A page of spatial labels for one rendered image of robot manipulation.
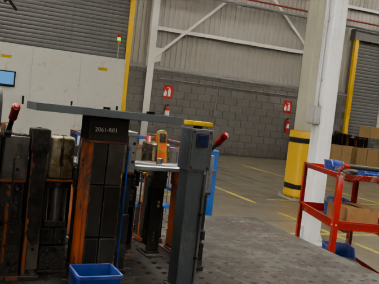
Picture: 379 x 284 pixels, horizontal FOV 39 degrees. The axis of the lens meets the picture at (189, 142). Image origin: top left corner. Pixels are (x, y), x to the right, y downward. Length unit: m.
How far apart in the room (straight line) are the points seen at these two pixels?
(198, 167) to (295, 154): 7.29
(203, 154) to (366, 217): 2.44
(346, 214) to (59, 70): 6.71
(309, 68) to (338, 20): 3.19
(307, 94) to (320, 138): 3.24
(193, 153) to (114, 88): 8.29
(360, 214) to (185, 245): 2.39
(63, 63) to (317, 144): 5.29
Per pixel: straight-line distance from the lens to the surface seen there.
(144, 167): 1.68
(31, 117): 9.46
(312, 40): 8.85
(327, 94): 5.55
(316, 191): 5.58
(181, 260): 1.49
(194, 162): 1.44
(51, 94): 9.49
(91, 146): 1.34
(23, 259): 1.50
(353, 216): 3.74
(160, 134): 1.94
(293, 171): 8.74
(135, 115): 1.33
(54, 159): 1.49
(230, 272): 1.74
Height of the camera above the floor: 1.18
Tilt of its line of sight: 3 degrees down
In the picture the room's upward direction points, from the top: 6 degrees clockwise
